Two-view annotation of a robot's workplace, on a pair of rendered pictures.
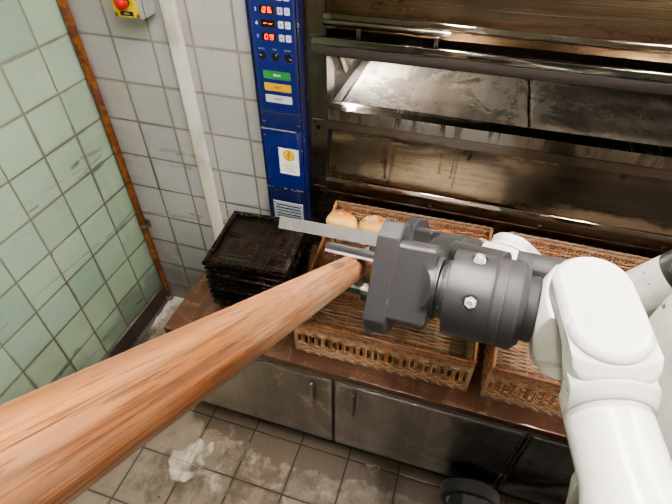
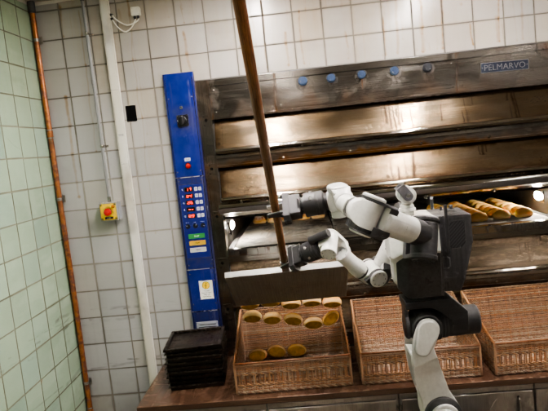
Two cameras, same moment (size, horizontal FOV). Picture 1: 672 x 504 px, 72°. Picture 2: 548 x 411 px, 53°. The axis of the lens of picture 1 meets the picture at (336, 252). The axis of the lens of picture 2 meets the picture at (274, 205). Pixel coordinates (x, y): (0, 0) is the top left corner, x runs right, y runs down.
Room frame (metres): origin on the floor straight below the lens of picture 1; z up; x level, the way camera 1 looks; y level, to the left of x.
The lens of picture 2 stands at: (-1.58, 0.46, 1.72)
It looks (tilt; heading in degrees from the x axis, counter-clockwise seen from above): 6 degrees down; 346
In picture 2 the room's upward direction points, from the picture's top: 6 degrees counter-clockwise
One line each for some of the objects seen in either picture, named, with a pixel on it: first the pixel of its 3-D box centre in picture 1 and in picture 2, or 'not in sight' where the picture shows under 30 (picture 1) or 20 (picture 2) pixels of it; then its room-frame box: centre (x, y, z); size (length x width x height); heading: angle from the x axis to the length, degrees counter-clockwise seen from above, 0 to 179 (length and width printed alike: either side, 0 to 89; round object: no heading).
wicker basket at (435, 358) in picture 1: (395, 287); (291, 343); (1.04, -0.20, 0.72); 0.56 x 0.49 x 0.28; 74
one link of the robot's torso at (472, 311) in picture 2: not in sight; (439, 314); (0.30, -0.61, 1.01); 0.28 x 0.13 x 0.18; 74
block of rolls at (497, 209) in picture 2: not in sight; (475, 209); (1.38, -1.52, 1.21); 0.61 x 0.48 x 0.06; 163
